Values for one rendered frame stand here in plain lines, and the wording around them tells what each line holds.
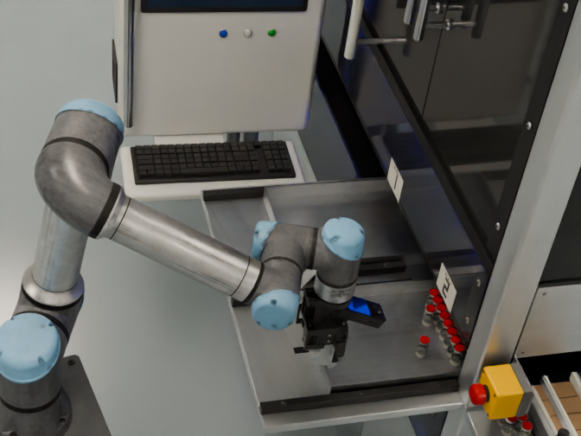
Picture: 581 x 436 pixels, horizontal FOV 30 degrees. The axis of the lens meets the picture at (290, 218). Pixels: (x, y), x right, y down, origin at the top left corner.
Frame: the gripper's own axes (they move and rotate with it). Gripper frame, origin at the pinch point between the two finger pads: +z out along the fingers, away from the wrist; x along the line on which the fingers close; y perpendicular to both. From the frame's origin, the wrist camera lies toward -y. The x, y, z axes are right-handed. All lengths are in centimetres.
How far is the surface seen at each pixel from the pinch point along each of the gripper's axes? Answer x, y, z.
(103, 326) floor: -100, 34, 92
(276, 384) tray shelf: 1.1, 10.8, 3.5
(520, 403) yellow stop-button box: 21.4, -29.3, -8.3
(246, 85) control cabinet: -89, -1, -4
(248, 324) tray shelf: -15.1, 13.0, 3.5
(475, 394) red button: 18.9, -21.3, -9.4
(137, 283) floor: -118, 21, 92
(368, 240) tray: -36.9, -19.3, 3.3
